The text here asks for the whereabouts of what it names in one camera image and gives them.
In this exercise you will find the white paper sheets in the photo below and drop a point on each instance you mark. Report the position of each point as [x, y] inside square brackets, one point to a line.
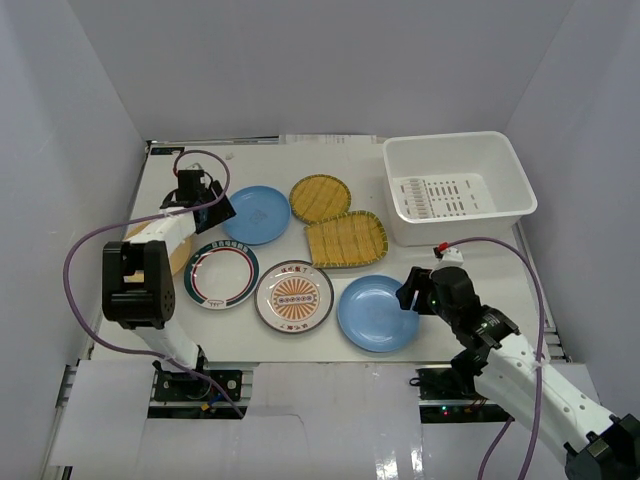
[327, 139]

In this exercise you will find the yellow plate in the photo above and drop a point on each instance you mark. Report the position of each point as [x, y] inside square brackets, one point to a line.
[178, 258]

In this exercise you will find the plain blue plate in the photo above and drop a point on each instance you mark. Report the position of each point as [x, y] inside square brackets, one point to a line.
[370, 317]

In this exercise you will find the blue plate with bear print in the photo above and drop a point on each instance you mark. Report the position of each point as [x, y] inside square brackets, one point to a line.
[263, 214]

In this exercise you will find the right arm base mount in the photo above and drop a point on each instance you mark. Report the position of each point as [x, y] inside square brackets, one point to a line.
[445, 398]

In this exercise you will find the white plastic bin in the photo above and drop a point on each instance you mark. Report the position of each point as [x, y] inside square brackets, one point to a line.
[446, 187]

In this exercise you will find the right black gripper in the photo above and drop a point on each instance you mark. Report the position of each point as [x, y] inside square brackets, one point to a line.
[418, 281]

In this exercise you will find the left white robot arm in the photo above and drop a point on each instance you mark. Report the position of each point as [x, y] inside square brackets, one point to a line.
[137, 277]

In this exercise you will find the fan-shaped woven bamboo tray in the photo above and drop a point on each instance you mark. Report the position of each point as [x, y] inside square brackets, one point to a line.
[350, 239]

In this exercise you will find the dark label sticker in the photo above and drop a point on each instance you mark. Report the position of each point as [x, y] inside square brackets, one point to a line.
[165, 151]

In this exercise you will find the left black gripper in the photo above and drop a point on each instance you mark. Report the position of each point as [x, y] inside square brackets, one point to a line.
[209, 211]

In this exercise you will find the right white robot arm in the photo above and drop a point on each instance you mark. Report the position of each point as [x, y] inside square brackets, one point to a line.
[500, 364]

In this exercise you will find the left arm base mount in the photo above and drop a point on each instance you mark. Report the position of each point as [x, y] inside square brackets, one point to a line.
[179, 396]

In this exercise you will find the white plate orange sunburst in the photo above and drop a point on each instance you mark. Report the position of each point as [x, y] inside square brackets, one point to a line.
[294, 297]

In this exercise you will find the round woven bamboo tray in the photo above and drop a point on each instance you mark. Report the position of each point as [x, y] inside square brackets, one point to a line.
[317, 197]

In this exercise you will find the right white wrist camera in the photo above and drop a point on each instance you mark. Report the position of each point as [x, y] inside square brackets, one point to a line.
[447, 256]

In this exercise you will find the white plate green red rim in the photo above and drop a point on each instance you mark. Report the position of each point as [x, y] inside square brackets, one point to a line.
[221, 275]

